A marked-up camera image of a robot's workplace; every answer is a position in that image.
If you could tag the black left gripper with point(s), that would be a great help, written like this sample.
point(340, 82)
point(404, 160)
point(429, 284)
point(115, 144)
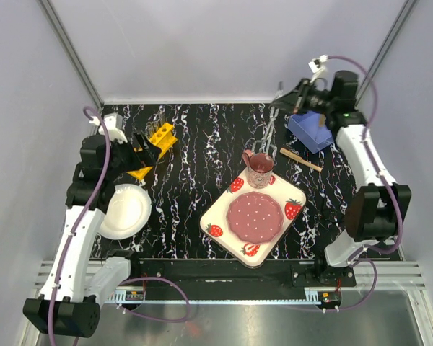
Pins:
point(147, 156)

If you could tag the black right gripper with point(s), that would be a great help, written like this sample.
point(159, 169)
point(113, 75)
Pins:
point(296, 97)

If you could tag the clear glass test tube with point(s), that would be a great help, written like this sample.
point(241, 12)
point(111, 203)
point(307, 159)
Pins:
point(151, 128)
point(161, 117)

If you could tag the wooden test tube clamp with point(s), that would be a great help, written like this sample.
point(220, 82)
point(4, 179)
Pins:
point(300, 160)

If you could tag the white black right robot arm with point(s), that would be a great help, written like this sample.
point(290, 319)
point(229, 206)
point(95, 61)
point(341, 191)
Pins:
point(374, 218)

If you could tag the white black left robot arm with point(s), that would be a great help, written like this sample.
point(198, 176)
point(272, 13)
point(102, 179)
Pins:
point(69, 304)

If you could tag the yellow test tube rack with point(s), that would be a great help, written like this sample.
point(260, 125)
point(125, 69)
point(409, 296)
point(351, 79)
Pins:
point(164, 138)

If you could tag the blue plastic box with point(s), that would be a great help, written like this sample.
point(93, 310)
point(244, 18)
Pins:
point(306, 128)

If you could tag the white round dish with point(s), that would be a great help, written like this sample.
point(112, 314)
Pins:
point(128, 211)

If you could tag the pink patterned mug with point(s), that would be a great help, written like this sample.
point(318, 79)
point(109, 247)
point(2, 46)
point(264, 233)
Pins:
point(259, 168)

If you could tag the pink polka dot plate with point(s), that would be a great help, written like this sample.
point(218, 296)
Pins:
point(255, 218)

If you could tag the strawberry print white tray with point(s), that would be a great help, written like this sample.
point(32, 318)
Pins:
point(213, 222)

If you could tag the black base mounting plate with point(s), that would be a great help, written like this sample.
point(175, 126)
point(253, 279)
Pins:
point(230, 280)

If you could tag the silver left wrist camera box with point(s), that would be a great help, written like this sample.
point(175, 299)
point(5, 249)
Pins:
point(113, 123)

